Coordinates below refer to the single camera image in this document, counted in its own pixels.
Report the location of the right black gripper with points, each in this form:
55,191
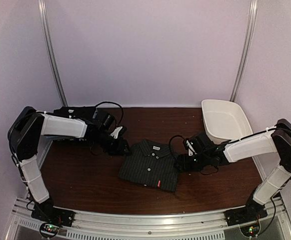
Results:
184,164

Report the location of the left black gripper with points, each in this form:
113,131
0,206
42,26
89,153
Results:
118,150

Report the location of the black pinstriped long sleeve shirt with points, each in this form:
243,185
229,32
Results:
151,165

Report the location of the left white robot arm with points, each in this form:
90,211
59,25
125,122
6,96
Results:
23,140

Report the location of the stack of folded shirts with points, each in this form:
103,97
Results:
68,121

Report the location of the white plastic tub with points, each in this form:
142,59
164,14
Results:
224,120

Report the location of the right circuit board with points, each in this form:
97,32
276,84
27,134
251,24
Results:
250,230

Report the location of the circuit board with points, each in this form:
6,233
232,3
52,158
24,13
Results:
250,230
48,230

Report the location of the left circuit board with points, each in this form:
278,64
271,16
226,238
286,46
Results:
48,230

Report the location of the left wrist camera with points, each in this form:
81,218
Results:
118,132

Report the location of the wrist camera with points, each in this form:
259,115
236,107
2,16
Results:
118,132
188,146

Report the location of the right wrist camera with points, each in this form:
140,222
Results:
188,146

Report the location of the aluminium front rail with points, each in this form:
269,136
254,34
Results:
206,225

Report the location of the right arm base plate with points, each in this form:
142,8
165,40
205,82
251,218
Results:
242,215

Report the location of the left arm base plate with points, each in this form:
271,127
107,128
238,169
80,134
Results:
57,216

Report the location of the left aluminium post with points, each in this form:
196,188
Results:
50,52

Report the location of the aluminium post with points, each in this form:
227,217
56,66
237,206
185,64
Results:
250,28
50,52

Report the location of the right aluminium post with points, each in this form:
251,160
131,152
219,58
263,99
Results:
250,28

